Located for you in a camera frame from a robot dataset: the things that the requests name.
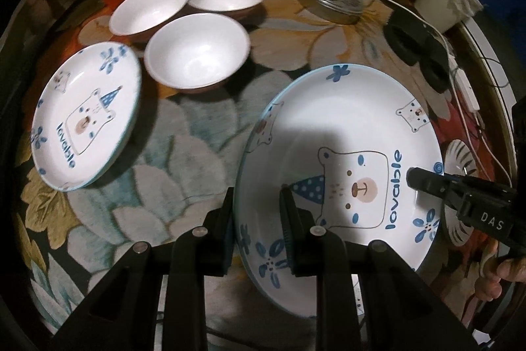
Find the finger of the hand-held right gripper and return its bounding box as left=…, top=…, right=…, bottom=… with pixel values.
left=405, top=167, right=463, bottom=210

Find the white power strip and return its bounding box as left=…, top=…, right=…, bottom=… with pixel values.
left=449, top=58, right=481, bottom=112

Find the floral rug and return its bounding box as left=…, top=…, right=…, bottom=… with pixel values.
left=12, top=0, right=514, bottom=340

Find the white bucket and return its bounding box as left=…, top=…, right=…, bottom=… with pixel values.
left=414, top=0, right=484, bottom=34

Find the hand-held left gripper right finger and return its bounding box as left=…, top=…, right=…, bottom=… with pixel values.
left=279, top=187, right=486, bottom=351

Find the black slipper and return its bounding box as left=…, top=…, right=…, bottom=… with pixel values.
left=384, top=11, right=448, bottom=67
left=419, top=47, right=453, bottom=93

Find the small bear print plate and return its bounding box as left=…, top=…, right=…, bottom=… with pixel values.
left=32, top=41, right=143, bottom=192

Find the white cable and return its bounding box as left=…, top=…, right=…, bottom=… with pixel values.
left=288, top=0, right=513, bottom=188

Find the large bear print plate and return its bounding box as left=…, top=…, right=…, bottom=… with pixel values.
left=235, top=63, right=447, bottom=319

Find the person's right hand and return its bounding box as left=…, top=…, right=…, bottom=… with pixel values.
left=477, top=242, right=526, bottom=303

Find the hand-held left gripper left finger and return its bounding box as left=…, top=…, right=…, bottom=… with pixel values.
left=49, top=187, right=237, bottom=351

